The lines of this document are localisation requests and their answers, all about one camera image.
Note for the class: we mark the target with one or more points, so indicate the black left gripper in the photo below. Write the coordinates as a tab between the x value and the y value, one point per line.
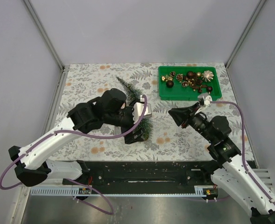
132	137

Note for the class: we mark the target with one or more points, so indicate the frosted pine cone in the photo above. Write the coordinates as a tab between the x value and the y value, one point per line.
179	77

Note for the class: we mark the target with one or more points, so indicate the floral paper mat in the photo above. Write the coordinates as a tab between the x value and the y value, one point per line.
168	142

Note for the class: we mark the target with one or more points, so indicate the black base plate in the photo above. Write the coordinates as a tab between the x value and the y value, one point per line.
147	177

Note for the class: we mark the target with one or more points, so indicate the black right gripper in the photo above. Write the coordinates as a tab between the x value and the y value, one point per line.
180	114

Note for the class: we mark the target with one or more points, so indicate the dark brown bauble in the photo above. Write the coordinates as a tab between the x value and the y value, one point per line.
170	84

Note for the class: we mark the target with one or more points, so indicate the small dark bauble right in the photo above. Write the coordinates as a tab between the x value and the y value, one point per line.
209	88

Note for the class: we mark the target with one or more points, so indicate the green plastic tray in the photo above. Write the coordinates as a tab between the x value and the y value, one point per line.
189	88

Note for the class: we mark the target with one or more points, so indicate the white slotted cable duct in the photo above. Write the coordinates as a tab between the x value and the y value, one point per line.
61	191

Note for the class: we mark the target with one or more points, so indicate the small green christmas tree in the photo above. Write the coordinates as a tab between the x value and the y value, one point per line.
144	129

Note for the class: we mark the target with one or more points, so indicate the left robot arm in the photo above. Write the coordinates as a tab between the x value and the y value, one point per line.
32	163

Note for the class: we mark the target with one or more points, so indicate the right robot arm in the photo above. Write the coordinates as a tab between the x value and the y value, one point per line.
232	172

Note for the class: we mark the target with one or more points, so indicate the brown bauble in tray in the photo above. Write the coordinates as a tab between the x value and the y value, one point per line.
190	74

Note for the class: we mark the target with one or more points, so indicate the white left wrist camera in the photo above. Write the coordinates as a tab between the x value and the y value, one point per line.
138	109

